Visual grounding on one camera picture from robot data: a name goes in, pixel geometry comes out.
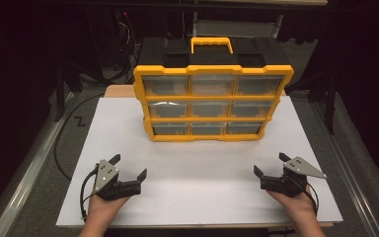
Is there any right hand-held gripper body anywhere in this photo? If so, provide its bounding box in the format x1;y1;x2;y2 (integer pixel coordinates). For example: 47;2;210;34
260;156;328;198

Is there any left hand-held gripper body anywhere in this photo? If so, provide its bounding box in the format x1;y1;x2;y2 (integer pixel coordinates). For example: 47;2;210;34
93;159;143;201

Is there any person's right hand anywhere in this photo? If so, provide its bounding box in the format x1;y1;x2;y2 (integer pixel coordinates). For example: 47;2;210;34
265;187;317;227

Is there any person's left hand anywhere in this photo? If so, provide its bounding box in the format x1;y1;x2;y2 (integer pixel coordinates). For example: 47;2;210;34
85;194;131;229

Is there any white board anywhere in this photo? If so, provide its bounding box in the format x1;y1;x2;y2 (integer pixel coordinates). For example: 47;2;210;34
55;96;343;228

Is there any black stand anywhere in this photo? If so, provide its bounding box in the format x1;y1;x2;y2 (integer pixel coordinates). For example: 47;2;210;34
52;45;84;123

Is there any yellow and black drawer organizer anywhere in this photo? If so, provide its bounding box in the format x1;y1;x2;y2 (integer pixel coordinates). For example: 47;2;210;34
132;37;295;143

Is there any set of clear plastic drawers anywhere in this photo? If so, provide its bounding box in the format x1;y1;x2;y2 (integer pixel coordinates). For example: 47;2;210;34
142;74;284;136

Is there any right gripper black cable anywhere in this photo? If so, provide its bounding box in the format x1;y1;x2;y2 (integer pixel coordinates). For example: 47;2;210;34
304;185;320;216

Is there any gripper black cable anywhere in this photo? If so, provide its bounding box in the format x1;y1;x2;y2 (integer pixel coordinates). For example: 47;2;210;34
304;185;320;216
79;163;101;222

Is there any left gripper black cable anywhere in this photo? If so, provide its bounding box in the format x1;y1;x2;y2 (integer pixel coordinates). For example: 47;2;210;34
79;163;101;222

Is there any aluminium floor rail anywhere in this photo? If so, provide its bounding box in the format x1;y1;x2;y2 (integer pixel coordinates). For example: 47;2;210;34
0;92;77;237
310;100;379;237

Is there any long black floor cable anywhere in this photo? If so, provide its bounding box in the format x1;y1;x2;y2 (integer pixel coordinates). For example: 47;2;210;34
53;92;107;182

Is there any bundle of hanging cables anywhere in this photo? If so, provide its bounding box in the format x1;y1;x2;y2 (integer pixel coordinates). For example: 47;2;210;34
113;9;141;84

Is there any grey metal frame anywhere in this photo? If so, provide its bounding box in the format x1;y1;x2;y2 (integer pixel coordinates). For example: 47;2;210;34
191;11;284;40

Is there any yellow carry handle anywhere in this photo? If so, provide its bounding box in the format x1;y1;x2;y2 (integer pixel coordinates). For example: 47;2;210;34
190;37;234;55

